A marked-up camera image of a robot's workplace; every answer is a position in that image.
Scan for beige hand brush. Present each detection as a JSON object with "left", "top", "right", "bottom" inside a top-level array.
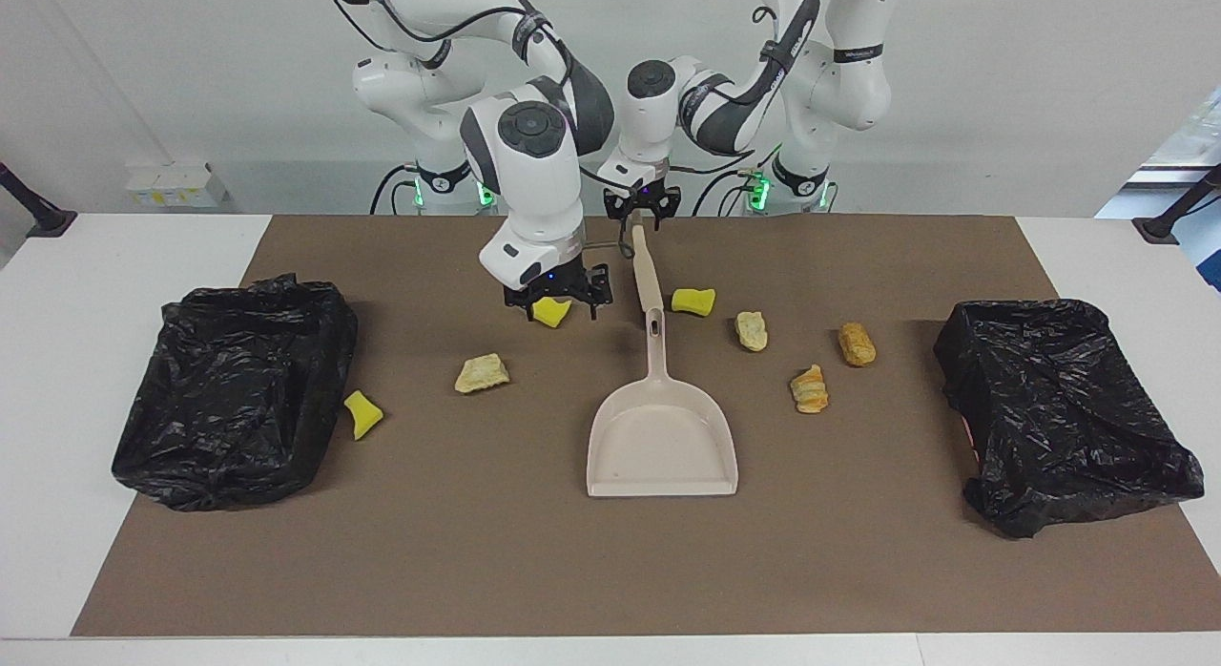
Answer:
[{"left": 625, "top": 222, "right": 666, "bottom": 323}]

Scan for pale torn bread chunk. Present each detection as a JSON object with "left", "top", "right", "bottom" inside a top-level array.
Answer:
[{"left": 454, "top": 353, "right": 511, "bottom": 395}]

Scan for beige plastic dustpan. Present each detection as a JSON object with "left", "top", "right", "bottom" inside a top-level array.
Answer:
[{"left": 586, "top": 306, "right": 740, "bottom": 498}]

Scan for brown bread roll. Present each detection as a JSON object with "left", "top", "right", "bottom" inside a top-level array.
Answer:
[{"left": 838, "top": 323, "right": 878, "bottom": 368}]

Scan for black trash bag bin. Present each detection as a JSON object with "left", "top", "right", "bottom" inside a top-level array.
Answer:
[
  {"left": 933, "top": 298, "right": 1206, "bottom": 539},
  {"left": 111, "top": 275, "right": 360, "bottom": 512}
]

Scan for brown table mat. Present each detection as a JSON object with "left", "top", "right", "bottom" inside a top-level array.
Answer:
[{"left": 72, "top": 215, "right": 1221, "bottom": 638}]

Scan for black stand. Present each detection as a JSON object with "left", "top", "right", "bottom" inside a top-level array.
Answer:
[
  {"left": 1132, "top": 165, "right": 1221, "bottom": 245},
  {"left": 0, "top": 162, "right": 78, "bottom": 239}
]

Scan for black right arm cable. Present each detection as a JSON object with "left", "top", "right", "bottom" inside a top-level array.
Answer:
[{"left": 322, "top": 0, "right": 635, "bottom": 261}]

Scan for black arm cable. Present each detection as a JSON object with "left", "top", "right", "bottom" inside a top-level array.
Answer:
[
  {"left": 706, "top": 0, "right": 823, "bottom": 109},
  {"left": 322, "top": 0, "right": 635, "bottom": 261}
]

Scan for black base power cable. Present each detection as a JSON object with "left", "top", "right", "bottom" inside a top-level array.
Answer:
[
  {"left": 692, "top": 168, "right": 761, "bottom": 217},
  {"left": 372, "top": 163, "right": 421, "bottom": 216}
]

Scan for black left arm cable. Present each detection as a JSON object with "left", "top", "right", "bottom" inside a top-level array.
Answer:
[{"left": 706, "top": 0, "right": 823, "bottom": 109}]

